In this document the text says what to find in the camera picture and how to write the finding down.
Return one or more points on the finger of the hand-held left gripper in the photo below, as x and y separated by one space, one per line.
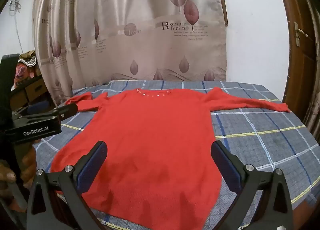
66 111
40 107

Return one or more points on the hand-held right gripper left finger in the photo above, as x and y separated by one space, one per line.
93 167

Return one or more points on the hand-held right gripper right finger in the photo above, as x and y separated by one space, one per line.
225 167

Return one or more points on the red knit sweater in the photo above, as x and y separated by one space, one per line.
150 145

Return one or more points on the person's left hand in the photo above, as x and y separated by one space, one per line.
28 162

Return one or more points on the floral cloth bundle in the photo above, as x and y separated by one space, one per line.
25 70

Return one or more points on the grey plaid blanket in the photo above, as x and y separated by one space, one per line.
262 132

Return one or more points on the beige leaf print curtain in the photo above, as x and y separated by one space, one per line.
125 45

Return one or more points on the brown wooden door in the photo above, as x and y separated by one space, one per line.
302 70

